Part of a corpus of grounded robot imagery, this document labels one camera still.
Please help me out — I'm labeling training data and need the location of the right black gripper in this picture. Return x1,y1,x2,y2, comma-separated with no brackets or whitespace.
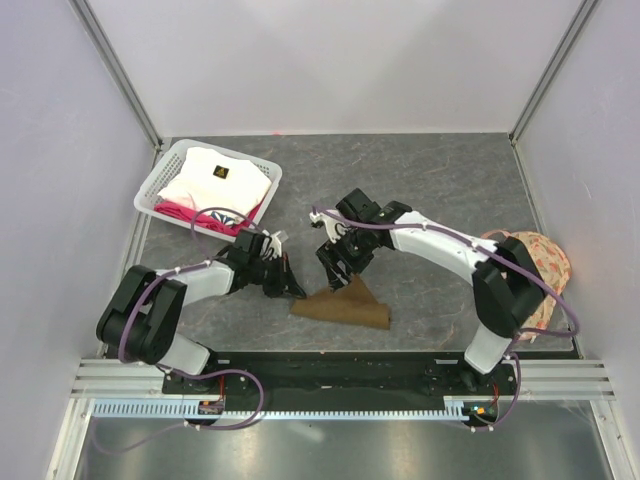
314,227,374,293

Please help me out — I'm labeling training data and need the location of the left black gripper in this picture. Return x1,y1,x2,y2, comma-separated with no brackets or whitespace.
248,252,305,299

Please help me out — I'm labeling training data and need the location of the brown cloth napkin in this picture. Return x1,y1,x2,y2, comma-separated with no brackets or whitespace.
290,275,391,330

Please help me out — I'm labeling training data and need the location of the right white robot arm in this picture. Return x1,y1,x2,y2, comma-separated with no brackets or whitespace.
309,188,546,394

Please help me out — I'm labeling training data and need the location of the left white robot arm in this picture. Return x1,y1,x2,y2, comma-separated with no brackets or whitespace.
96,229,306,393

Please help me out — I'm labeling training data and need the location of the pink folded cloth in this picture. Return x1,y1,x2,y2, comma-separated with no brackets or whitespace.
154,201,261,237

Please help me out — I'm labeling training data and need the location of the white folded t-shirt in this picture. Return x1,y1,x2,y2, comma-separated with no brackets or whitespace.
158,147,272,226

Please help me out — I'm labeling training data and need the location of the white plastic basket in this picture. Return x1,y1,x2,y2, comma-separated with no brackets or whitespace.
134,139,282,242

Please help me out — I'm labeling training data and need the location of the floral pink hat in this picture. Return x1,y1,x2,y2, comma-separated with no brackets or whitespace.
482,229,572,330

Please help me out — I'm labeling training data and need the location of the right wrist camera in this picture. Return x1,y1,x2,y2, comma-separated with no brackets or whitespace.
309,206,348,244

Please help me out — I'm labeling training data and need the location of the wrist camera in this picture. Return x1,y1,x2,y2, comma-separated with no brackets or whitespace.
261,230,289,260
309,206,348,244

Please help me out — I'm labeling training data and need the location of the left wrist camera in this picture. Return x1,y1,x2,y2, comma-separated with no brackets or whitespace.
261,230,289,260

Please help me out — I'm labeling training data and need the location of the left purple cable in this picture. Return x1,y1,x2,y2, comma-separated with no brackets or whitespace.
92,207,266,455

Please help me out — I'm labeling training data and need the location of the slotted cable duct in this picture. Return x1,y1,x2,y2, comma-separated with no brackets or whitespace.
92,398,479,421

